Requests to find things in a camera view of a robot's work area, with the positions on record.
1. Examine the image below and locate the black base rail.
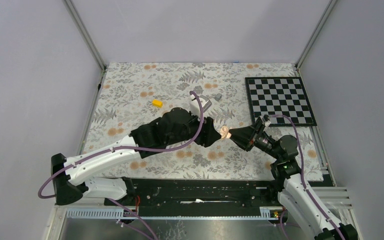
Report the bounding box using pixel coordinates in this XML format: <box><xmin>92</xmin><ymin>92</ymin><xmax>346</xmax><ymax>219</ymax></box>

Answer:
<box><xmin>104</xmin><ymin>178</ymin><xmax>286</xmax><ymax>219</ymax></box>

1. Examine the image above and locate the black white checkerboard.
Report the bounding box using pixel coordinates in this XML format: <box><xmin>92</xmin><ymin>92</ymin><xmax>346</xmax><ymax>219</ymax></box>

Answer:
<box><xmin>244</xmin><ymin>77</ymin><xmax>317</xmax><ymax>127</ymax></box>

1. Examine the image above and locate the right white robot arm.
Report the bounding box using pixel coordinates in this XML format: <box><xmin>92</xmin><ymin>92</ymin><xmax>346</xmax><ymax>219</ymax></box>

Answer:
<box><xmin>225</xmin><ymin>118</ymin><xmax>359</xmax><ymax>240</ymax></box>

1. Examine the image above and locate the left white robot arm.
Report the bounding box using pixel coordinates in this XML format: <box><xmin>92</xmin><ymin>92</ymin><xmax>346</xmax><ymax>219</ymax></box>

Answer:
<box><xmin>51</xmin><ymin>107</ymin><xmax>221</xmax><ymax>206</ymax></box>

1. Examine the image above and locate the yellow block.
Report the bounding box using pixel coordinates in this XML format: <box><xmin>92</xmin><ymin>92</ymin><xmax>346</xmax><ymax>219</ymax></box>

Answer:
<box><xmin>151</xmin><ymin>99</ymin><xmax>163</xmax><ymax>108</ymax></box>

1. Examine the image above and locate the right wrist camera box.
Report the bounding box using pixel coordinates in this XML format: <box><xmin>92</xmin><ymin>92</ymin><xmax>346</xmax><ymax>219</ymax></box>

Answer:
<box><xmin>259</xmin><ymin>114</ymin><xmax>271</xmax><ymax>127</ymax></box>

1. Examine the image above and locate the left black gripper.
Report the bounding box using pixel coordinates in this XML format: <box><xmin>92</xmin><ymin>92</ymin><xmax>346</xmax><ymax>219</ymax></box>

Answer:
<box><xmin>166</xmin><ymin>110</ymin><xmax>222</xmax><ymax>148</ymax></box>

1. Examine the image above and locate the small grey block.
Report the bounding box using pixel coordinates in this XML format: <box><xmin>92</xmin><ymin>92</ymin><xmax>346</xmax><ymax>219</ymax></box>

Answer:
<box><xmin>214</xmin><ymin>93</ymin><xmax>223</xmax><ymax>102</ymax></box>

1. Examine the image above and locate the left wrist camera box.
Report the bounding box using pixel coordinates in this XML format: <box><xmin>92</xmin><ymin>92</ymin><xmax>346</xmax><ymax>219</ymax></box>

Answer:
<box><xmin>189</xmin><ymin>94</ymin><xmax>212</xmax><ymax>116</ymax></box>

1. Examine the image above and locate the floral table mat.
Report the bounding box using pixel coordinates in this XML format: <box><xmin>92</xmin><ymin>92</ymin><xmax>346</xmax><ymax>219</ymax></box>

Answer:
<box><xmin>76</xmin><ymin>62</ymin><xmax>325</xmax><ymax>181</ymax></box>

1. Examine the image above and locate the pink earbud charging case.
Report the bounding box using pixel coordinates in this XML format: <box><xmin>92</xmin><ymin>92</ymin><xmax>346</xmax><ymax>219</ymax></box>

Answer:
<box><xmin>219</xmin><ymin>126</ymin><xmax>232</xmax><ymax>139</ymax></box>

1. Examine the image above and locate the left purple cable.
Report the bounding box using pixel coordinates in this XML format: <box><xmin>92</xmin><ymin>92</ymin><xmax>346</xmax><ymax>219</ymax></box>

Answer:
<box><xmin>37</xmin><ymin>90</ymin><xmax>205</xmax><ymax>240</ymax></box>

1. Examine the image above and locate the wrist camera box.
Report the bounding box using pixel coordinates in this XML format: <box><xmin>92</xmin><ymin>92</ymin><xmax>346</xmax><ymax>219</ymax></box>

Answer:
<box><xmin>189</xmin><ymin>94</ymin><xmax>212</xmax><ymax>116</ymax></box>
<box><xmin>259</xmin><ymin>114</ymin><xmax>271</xmax><ymax>127</ymax></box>

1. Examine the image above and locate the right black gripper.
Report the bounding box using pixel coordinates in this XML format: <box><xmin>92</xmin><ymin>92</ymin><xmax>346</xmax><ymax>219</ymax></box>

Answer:
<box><xmin>226</xmin><ymin>120</ymin><xmax>282</xmax><ymax>161</ymax></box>

